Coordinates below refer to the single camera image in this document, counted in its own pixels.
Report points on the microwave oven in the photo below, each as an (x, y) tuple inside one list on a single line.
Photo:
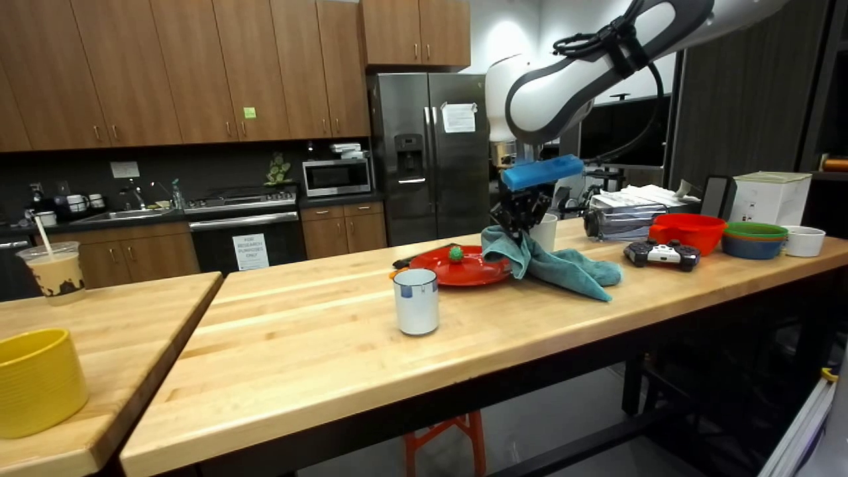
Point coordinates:
[(339, 176)]

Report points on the iced drink cup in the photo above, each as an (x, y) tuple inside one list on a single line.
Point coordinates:
[(54, 264)]

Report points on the blue bowl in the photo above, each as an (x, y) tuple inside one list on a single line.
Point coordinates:
[(751, 250)]

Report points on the teal towel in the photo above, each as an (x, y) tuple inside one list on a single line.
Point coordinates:
[(563, 268)]

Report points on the black refrigerator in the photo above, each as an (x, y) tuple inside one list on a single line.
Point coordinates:
[(431, 147)]

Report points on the red bowl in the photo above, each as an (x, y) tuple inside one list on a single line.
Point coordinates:
[(687, 230)]

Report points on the black oven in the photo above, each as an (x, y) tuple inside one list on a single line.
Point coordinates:
[(249, 242)]

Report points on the black speaker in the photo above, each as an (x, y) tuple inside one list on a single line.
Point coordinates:
[(720, 197)]

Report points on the orange stool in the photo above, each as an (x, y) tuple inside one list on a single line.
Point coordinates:
[(449, 431)]

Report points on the yellow cup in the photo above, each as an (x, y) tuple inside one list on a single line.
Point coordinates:
[(41, 382)]

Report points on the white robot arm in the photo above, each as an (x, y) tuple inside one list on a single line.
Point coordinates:
[(533, 104)]

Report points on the white box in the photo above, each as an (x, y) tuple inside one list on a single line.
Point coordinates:
[(769, 197)]

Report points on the green bowl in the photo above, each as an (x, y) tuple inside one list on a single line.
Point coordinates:
[(757, 231)]

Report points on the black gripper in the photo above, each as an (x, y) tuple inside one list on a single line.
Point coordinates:
[(524, 210)]

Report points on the small white blue cup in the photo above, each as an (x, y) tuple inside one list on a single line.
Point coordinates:
[(417, 302)]

